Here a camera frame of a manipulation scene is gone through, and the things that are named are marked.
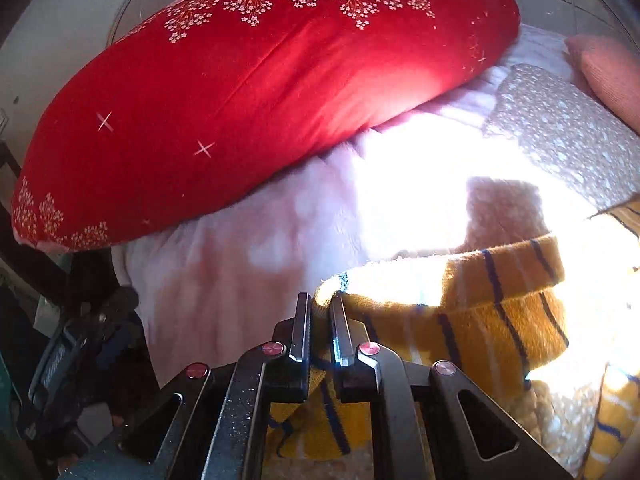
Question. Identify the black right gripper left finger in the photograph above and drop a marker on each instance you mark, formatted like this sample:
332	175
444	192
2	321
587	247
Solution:
210	423

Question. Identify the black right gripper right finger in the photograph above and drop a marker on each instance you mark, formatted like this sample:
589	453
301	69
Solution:
430	422

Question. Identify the yellow striped knit sweater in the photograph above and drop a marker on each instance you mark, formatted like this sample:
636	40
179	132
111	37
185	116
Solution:
548	327

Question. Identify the white pink bed sheet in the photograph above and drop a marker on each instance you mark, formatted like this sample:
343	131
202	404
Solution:
428	182

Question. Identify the beige heart-pattern quilt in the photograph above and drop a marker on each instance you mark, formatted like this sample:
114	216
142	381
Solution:
574	141

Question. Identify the large red floral pillow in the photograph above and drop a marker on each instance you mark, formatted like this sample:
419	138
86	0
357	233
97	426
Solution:
207	99

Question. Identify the small pink pillow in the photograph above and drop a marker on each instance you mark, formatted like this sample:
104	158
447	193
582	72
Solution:
612	73

